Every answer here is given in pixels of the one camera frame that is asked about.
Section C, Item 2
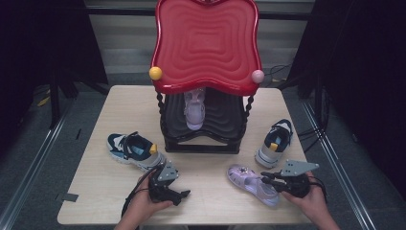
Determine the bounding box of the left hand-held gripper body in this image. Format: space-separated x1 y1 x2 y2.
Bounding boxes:
147 161 180 203

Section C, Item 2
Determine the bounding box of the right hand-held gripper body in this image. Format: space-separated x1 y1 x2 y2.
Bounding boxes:
281 159 320 198

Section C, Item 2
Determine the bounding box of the purple star sandal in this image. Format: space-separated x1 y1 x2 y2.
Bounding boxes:
226 164 282 208
183 88 207 131

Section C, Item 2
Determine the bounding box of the navy and white sneaker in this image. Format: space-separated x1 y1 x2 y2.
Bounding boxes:
254 119 294 170
106 130 168 173

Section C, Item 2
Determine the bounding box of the red and black shoe rack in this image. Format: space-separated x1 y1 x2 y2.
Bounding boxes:
148 0 266 155

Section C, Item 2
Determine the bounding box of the person's right hand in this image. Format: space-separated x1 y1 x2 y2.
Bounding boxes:
281 172 327 221

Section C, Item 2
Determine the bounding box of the person's left hand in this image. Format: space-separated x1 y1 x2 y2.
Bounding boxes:
127 174 173 223

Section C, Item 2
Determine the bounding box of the black curtain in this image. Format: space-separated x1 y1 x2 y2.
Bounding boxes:
0 0 109 157
286 0 406 200

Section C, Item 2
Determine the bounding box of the black metal stand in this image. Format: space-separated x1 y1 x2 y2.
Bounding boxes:
48 71 110 129

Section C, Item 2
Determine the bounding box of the yellow tape strip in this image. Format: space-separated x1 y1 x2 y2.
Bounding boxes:
36 90 52 107

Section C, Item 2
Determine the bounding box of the black horizontal bar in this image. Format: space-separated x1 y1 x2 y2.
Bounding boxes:
85 7 317 21

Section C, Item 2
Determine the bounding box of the left hand-held gripper cable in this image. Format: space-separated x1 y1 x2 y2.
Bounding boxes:
121 167 161 219

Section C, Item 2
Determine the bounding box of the hand-held gripper cable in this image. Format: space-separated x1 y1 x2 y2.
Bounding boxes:
306 174 328 204
121 167 161 219

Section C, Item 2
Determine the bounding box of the right hand-held gripper cable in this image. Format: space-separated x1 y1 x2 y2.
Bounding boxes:
306 174 328 204

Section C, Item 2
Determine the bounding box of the metal floor rail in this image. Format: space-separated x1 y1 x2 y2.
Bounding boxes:
300 99 379 230
0 100 78 230

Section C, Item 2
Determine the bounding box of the bundle of black floor cables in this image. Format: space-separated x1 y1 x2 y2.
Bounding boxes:
263 62 331 154

